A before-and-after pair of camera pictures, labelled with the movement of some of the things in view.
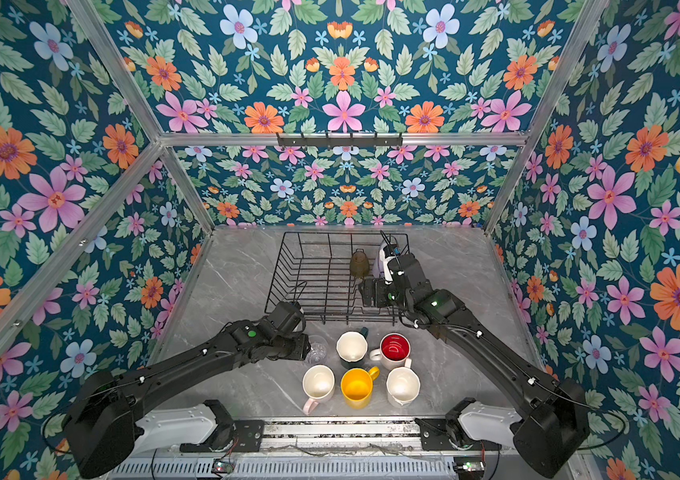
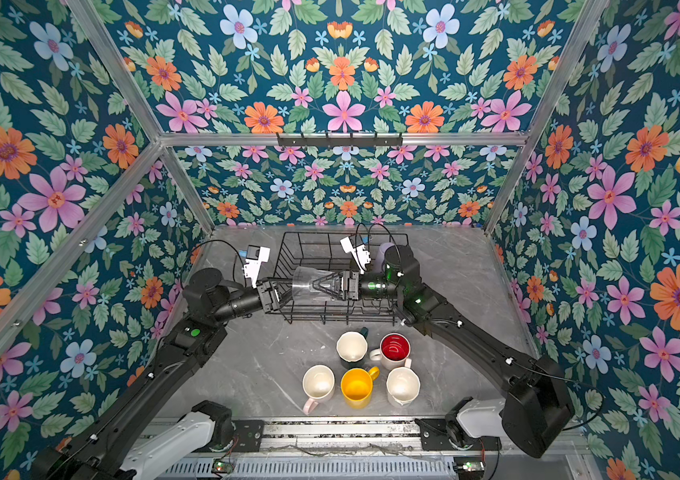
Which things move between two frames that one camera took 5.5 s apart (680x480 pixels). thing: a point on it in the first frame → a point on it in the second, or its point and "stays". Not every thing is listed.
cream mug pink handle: [318, 384] stays
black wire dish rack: [322, 271] stays
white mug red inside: [394, 352] stays
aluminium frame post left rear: [136, 100] stays
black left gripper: [303, 351] → [267, 302]
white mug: [403, 385] stays
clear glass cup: [319, 348] → [309, 285]
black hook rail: [340, 141] stays
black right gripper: [379, 286] → [353, 285]
